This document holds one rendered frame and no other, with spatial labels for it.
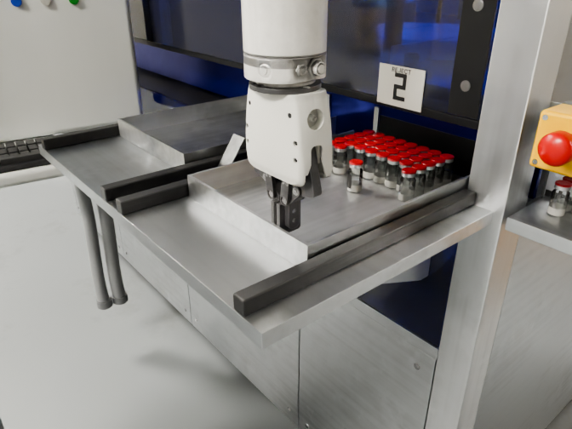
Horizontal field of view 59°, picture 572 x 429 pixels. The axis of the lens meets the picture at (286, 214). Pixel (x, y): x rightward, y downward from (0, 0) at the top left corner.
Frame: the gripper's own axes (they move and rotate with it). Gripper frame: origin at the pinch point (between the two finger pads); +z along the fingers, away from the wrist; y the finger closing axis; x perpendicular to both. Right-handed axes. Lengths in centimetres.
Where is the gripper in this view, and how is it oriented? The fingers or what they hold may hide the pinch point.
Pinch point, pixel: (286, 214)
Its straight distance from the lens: 59.1
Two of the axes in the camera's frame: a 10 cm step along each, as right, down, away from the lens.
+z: 0.1, 8.9, 4.5
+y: -6.4, -3.4, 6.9
